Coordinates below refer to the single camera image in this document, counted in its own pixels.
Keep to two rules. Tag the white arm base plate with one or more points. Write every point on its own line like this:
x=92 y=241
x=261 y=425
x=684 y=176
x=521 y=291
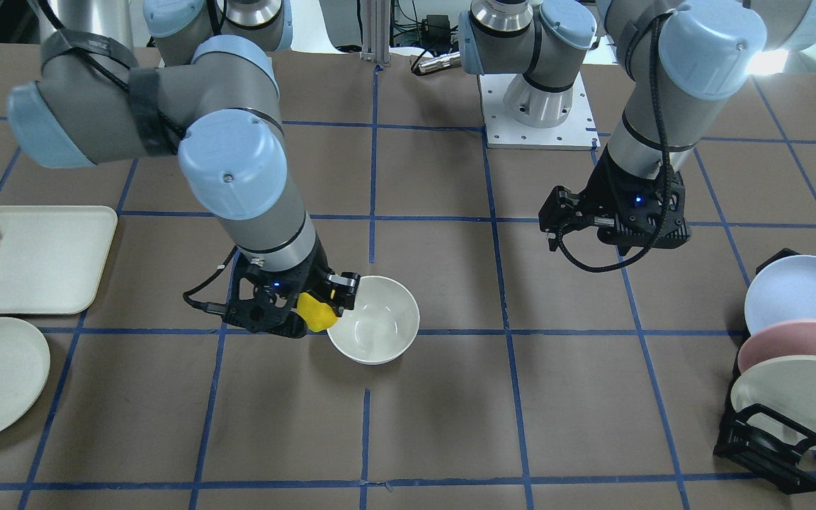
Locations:
x=519 y=116

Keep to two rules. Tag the silver cylindrical tool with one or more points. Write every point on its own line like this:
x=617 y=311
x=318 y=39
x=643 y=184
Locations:
x=423 y=67

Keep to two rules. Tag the white ceramic bowl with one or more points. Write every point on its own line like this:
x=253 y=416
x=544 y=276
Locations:
x=382 y=325

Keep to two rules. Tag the light blue plate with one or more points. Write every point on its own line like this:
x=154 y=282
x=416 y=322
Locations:
x=783 y=290

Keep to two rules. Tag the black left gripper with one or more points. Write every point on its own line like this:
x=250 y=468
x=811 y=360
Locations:
x=604 y=185

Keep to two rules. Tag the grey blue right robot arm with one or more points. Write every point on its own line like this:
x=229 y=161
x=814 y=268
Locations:
x=214 y=105

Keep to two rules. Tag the black dish rack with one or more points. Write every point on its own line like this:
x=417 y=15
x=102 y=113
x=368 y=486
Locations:
x=761 y=452

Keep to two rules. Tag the yellow lemon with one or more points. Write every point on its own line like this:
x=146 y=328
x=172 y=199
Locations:
x=317 y=315

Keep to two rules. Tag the aluminium frame post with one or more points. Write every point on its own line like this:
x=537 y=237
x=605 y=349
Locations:
x=376 y=18

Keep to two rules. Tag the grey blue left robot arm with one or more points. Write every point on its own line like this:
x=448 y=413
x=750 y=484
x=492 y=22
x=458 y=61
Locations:
x=686 y=58

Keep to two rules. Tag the pink plate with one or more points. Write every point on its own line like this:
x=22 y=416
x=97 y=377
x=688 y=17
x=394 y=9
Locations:
x=796 y=337

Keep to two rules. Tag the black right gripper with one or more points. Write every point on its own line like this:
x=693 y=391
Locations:
x=317 y=270

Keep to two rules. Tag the white rectangular tray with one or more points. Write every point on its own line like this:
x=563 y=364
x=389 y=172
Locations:
x=52 y=257

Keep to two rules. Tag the cream plate in rack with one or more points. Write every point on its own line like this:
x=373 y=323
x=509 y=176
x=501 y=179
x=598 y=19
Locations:
x=786 y=385

